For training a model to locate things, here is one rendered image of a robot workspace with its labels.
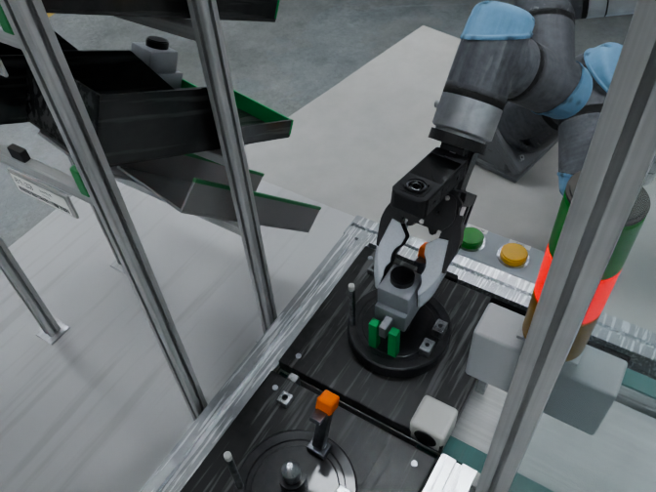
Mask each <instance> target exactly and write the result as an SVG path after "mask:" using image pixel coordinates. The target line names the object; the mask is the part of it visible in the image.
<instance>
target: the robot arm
mask: <svg viewBox="0 0 656 492"><path fill-rule="evenodd" d="M637 1H638V0H513V5H511V4H507V3H503V2H498V1H483V2H480V3H478V4H476V5H475V6H474V7H473V9H472V11H471V15H470V16H469V18H468V21H467V23H466V26H465V28H464V31H463V33H462V34H461V36H460V38H461V41H460V44H459V47H458V49H457V52H456V55H455V58H454V60H453V63H452V66H451V68H450V71H449V74H448V77H447V80H446V83H445V86H444V88H443V92H442V95H441V98H440V100H436V101H435V102H434V107H436V112H435V115H434V118H433V120H432V123H433V125H435V128H433V127H431V129H430V133H429V136H428V138H431V139H434V140H437V141H440V142H441V145H440V147H436V148H435V149H434V150H432V151H431V152H430V153H429V154H428V155H427V156H426V157H425V158H424V159H422V160H421V161H420V162H419V163H418V164H417V165H416V166H415V167H414V168H412V169H411V170H410V171H409V172H408V173H407V174H406V175H405V176H404V177H402V178H401V179H400V180H399V181H398V182H397V183H396V184H395V185H393V186H392V192H391V200H390V204H389V205H388V206H387V208H386V209H385V211H384V213H383V215H382V217H381V220H380V225H379V231H378V237H377V243H376V245H377V248H376V254H375V264H374V278H375V287H376V288H377V289H378V286H379V285H380V283H381V282H382V280H383V279H384V277H385V276H386V275H387V273H388V271H389V268H390V265H391V264H392V263H393V262H394V260H395V255H396V254H397V252H398V251H399V249H400V247H402V246H403V245H404V244H405V243H406V242H407V240H408V238H409V232H408V230H407V227H408V226H412V225H414V224H419V225H422V226H426V227H427V228H428V229H429V233H430V234H431V235H434V234H436V233H437V231H438V230H440V231H441V233H440V235H439V238H437V239H435V240H433V241H431V242H429V243H427V244H426V247H425V259H426V267H425V269H424V271H423V272H422V275H421V279H422V284H421V286H420V288H419V290H418V291H417V307H418V308H420V307H421V306H423V305H424V304H425V303H426V302H427V301H428V300H429V299H430V298H431V297H432V295H433V294H434V293H435V291H436V289H437V288H438V286H439V285H440V283H441V281H442V279H443V278H444V276H445V274H446V272H447V269H448V267H449V266H450V264H451V263H452V261H453V260H454V258H455V257H456V255H457V254H458V252H459V250H460V248H461V246H462V243H463V239H464V230H465V227H466V225H467V222H468V219H469V217H470V214H471V211H472V207H473V204H474V202H475V199H476V197H477V195H475V194H473V193H470V192H467V191H466V187H467V185H468V182H469V179H470V177H471V174H472V170H473V167H474V164H475V162H476V159H477V156H478V154H481V155H484V154H485V151H486V148H487V146H488V145H486V144H485V143H486V142H488V143H489V142H492V140H493V137H494V134H495V131H496V129H497V127H498V129H499V131H500V133H501V135H502V136H503V138H504V139H505V140H506V142H507V143H508V144H509V145H510V146H511V147H513V148H514V149H516V150H518V151H520V152H523V153H534V152H537V151H540V150H543V149H545V148H547V147H548V146H550V145H551V144H552V143H553V142H554V141H556V140H557V139H558V172H557V175H558V186H559V192H560V193H561V195H562V196H563V194H564V191H565V188H566V185H567V182H568V181H569V179H570V178H571V177H572V176H573V175H574V174H575V173H577V172H579V171H582V168H583V165H584V162H585V159H586V156H587V153H588V150H589V147H590V144H591V141H592V138H593V135H594V132H595V127H596V124H597V121H598V118H599V115H600V113H601V110H602V107H603V104H604V101H605V98H606V95H607V92H608V89H609V86H610V83H611V80H612V77H613V74H614V71H615V68H616V65H617V62H618V59H619V57H620V54H621V51H622V48H623V45H620V44H618V43H613V42H608V43H604V44H602V45H599V46H597V47H595V48H590V49H588V50H586V51H585V53H582V54H580V55H578V56H576V57H575V20H580V19H590V18H600V17H610V16H620V15H629V14H633V13H634V12H635V9H636V4H637ZM462 207H467V208H466V210H465V213H464V216H460V212H461V209H462ZM405 219H407V220H408V221H405Z"/></svg>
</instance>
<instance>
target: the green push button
mask: <svg viewBox="0 0 656 492"><path fill-rule="evenodd" d="M483 239H484V235H483V233H482V232H481V231H480V230H479V229H477V228H475V227H465V230H464V239H463V243H462V247H464V248H466V249H477V248H479V247H480V246H481V245H482V244H483Z"/></svg>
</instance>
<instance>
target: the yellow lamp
mask: <svg viewBox="0 0 656 492"><path fill-rule="evenodd" d="M537 304H538V302H537V299H536V297H535V292H534V290H533V293H532V296H531V300H530V303H529V306H528V309H527V312H526V314H525V318H524V321H523V324H522V332H523V336H524V338H525V339H526V336H527V333H528V330H529V327H530V324H531V321H532V318H533V315H534V312H535V309H536V306H537Z"/></svg>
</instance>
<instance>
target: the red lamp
mask: <svg viewBox="0 0 656 492"><path fill-rule="evenodd" d="M552 259H553V257H552V255H551V253H550V250H549V244H548V247H547V250H546V253H545V256H544V259H543V261H542V265H541V268H540V271H539V274H538V277H537V280H536V284H535V289H534V292H535V297H536V299H537V302H538V301H539V298H540V295H541V292H542V289H543V286H544V283H545V280H546V277H547V274H548V271H549V268H550V265H551V262H552Z"/></svg>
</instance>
